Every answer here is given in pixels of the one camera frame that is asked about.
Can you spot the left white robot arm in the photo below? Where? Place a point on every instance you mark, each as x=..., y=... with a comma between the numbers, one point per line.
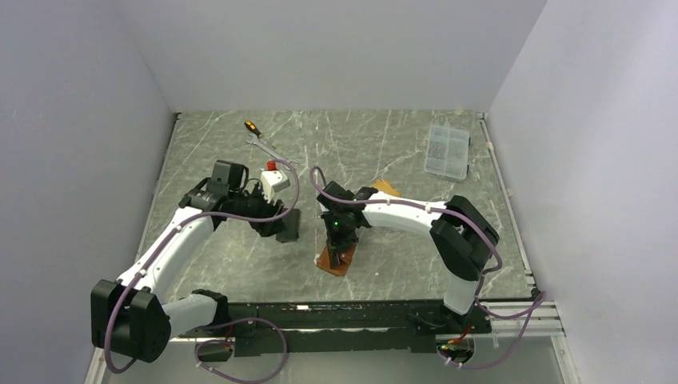
x=127, y=315

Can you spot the aluminium frame rail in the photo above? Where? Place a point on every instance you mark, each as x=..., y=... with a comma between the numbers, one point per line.
x=527, y=344

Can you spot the silver open-end wrench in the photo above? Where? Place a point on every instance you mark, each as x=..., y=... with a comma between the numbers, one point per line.
x=268, y=149

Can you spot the black card stack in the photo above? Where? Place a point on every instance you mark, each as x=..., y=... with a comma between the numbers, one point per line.
x=291, y=223

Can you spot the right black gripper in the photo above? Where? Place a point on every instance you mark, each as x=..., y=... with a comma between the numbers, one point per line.
x=336, y=242

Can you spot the clear plastic organizer box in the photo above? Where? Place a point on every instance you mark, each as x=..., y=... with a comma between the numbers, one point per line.
x=448, y=152

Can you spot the orange black screwdriver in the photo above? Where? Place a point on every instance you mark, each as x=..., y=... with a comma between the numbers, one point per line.
x=252, y=128

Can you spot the brown leather card holder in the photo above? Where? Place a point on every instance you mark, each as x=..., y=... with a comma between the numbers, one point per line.
x=335, y=259

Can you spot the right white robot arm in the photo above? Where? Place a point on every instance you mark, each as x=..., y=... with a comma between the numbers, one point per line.
x=462, y=236

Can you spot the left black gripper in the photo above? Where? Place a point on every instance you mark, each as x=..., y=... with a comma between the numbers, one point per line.
x=267, y=209

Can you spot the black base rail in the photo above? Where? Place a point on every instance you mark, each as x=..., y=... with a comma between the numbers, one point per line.
x=417, y=326

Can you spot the gold card stack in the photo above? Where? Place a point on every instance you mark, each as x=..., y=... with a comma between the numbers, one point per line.
x=384, y=186

